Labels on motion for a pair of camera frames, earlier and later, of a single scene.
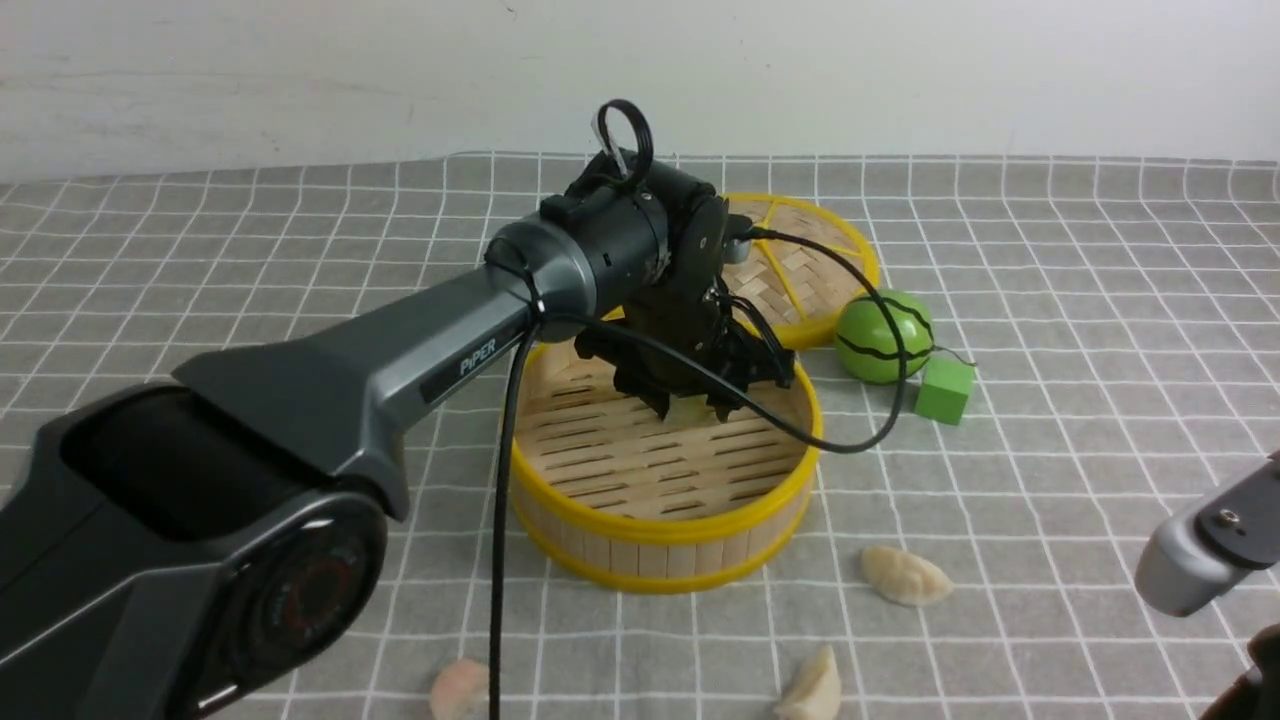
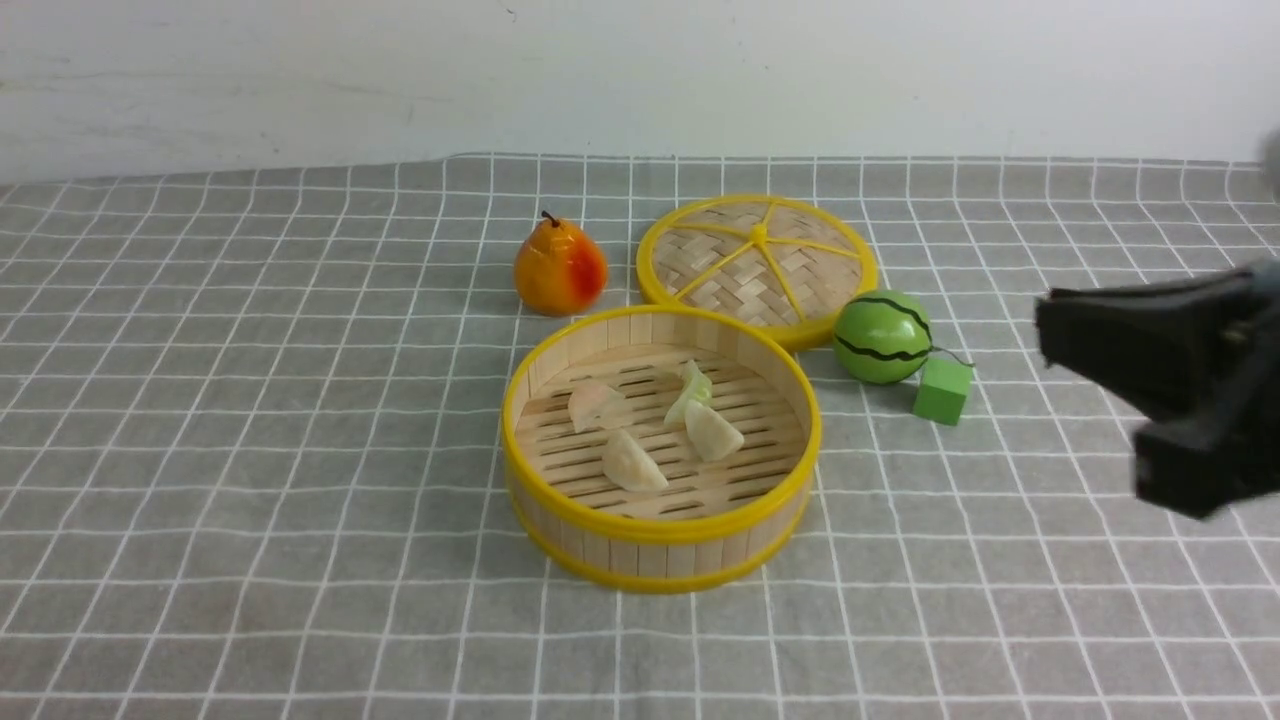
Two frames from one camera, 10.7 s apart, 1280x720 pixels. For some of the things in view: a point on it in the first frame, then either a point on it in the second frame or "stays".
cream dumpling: (905, 578) -> (712, 437)
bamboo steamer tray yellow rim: (607, 490) stays
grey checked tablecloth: (1121, 316) stays
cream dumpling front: (818, 694) -> (627, 464)
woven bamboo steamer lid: (794, 290) stays
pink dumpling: (460, 692) -> (593, 405)
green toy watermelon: (867, 346) stays
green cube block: (945, 386) stays
